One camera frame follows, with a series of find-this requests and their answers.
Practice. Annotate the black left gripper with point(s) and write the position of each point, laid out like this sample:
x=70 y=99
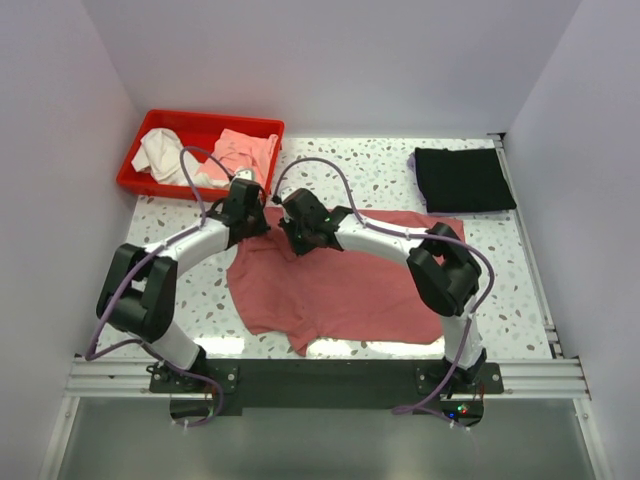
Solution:
x=262 y=227

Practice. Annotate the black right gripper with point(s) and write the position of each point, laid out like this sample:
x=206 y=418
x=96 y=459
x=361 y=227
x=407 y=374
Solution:
x=287 y=225

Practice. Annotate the dusty red t-shirt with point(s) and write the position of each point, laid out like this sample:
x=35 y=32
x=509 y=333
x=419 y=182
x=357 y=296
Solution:
x=325 y=293

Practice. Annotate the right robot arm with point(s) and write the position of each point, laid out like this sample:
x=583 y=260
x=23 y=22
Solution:
x=444 y=270

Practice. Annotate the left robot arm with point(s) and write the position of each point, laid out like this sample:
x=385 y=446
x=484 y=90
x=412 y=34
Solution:
x=138 y=295

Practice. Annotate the light pink t-shirt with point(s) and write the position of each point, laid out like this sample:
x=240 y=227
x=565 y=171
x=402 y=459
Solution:
x=237 y=152

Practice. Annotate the white t-shirt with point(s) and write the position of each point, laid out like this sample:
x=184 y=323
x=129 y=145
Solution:
x=159 y=155

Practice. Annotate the lavender folded t-shirt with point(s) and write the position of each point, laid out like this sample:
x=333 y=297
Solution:
x=420 y=162

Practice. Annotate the black folded t-shirt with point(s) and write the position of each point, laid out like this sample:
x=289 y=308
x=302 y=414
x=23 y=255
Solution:
x=470 y=182

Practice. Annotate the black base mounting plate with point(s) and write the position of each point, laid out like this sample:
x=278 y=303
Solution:
x=232 y=386

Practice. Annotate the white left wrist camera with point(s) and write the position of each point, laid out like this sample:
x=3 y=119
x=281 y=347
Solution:
x=247 y=174

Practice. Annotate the aluminium frame rail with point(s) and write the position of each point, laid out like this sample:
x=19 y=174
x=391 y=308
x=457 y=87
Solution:
x=515 y=321

